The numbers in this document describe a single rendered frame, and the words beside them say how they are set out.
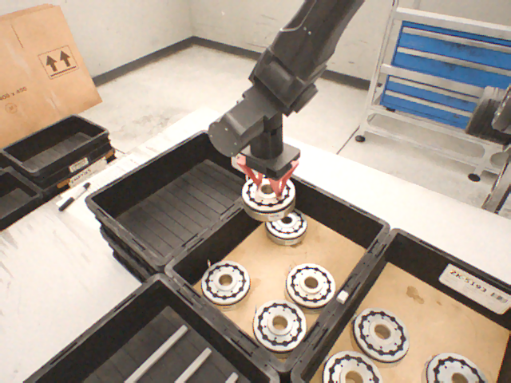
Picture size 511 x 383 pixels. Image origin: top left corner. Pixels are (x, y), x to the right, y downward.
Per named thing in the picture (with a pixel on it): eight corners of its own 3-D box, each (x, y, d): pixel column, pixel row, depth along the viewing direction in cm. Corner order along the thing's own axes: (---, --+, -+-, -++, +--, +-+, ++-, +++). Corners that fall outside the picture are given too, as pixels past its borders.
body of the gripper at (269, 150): (279, 179, 54) (278, 142, 48) (233, 155, 59) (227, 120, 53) (302, 158, 57) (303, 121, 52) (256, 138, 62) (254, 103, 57)
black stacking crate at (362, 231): (281, 201, 94) (283, 171, 86) (378, 257, 80) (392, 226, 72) (172, 299, 72) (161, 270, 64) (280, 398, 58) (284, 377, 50)
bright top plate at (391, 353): (364, 299, 67) (365, 298, 66) (414, 325, 63) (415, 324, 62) (346, 341, 60) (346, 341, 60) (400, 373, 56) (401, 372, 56)
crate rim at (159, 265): (204, 134, 101) (204, 128, 100) (283, 175, 87) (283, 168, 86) (84, 206, 79) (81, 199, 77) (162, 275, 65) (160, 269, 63)
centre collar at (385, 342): (373, 315, 64) (374, 313, 63) (398, 328, 62) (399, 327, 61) (364, 337, 61) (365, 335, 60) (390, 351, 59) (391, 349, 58)
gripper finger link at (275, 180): (278, 211, 59) (276, 172, 53) (248, 195, 63) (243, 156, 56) (299, 190, 63) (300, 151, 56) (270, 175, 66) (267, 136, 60)
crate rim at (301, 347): (283, 175, 87) (283, 168, 86) (390, 231, 73) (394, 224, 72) (162, 275, 65) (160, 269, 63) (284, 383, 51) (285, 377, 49)
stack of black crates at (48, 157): (101, 176, 203) (74, 112, 172) (133, 195, 191) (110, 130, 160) (40, 215, 179) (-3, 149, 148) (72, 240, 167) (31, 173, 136)
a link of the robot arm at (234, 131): (323, 85, 44) (278, 41, 44) (275, 128, 38) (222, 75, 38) (283, 132, 54) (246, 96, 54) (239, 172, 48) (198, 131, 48)
